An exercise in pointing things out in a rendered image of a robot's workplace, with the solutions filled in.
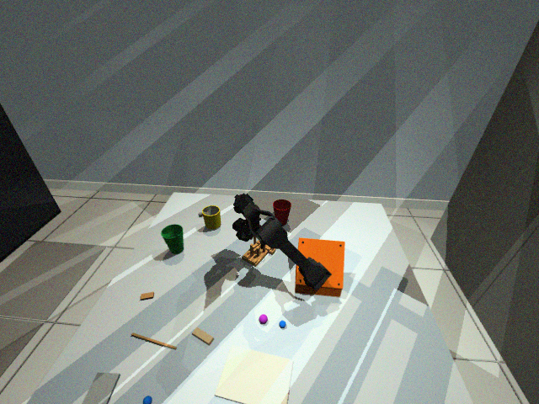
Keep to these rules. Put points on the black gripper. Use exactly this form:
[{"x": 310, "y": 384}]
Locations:
[{"x": 237, "y": 224}]

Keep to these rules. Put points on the dark red cup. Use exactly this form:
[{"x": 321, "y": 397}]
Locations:
[{"x": 282, "y": 209}]

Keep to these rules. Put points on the green cup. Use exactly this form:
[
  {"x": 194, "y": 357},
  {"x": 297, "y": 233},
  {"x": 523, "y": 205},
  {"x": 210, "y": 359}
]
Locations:
[{"x": 173, "y": 236}]

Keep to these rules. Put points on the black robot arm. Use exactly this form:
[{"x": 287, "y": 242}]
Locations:
[{"x": 275, "y": 236}]

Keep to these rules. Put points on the yellow mug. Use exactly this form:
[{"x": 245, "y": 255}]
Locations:
[{"x": 212, "y": 217}]

